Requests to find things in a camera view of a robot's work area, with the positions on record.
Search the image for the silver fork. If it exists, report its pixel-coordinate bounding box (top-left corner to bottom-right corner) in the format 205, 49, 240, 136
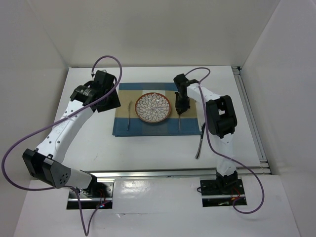
127, 101, 132, 131

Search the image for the blue beige checked placemat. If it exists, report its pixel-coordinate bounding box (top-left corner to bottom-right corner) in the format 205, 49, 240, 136
112, 82, 201, 137

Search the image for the silver table knife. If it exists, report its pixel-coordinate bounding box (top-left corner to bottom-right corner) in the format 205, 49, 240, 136
195, 123, 205, 159

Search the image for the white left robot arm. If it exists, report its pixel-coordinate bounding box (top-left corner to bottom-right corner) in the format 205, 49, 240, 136
22, 71, 120, 197

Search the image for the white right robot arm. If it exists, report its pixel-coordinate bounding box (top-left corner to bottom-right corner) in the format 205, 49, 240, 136
173, 74, 237, 194

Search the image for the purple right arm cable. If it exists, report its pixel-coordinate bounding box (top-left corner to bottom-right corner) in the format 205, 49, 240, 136
185, 67, 265, 213

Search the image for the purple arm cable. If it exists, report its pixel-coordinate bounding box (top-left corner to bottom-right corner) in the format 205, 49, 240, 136
185, 67, 265, 213
1, 56, 123, 237

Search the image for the right side aluminium rail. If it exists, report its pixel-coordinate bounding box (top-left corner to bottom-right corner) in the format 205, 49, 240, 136
232, 67, 269, 164

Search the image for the aluminium rail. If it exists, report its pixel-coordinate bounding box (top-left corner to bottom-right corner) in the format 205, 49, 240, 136
232, 67, 269, 164
38, 167, 272, 180

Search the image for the front aluminium rail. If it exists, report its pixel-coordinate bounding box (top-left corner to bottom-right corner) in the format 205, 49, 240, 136
38, 167, 272, 180

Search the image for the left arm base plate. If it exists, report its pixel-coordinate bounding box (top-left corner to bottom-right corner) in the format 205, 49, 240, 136
66, 179, 115, 210

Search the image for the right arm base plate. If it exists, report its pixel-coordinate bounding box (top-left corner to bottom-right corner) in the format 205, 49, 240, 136
197, 179, 247, 207

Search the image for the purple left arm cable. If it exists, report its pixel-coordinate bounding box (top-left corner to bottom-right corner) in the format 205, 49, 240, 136
1, 56, 123, 237

